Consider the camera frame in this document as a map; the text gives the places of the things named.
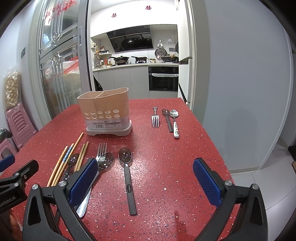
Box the long plain wooden chopstick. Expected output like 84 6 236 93
55 132 84 185

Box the silver dinner fork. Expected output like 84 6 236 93
76 143 107 218

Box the black handled large spoon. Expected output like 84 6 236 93
118 147 137 216

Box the blue patterned chopstick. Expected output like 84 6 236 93
51 143 74 186

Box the pink plastic stool stack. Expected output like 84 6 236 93
5 103 37 150

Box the dark brown spoon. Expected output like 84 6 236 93
62 153 79 181

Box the bamboo chopstick left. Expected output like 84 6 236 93
74 143 86 172

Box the bag of nuts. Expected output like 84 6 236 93
3 69 21 111

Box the beige cutlery holder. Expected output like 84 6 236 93
77 87 132 137

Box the glass sliding door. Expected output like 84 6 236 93
31 1 92 124

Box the small ornate silver fork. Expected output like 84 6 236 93
152 106 159 128

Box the black wok on stove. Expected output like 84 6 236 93
111 56 129 65

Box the built-in black oven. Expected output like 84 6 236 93
148 66 179 92

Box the black range hood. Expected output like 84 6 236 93
107 25 153 52

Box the white handled spoon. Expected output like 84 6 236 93
170 109 180 139

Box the dark handled small spoon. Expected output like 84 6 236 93
162 109 173 133

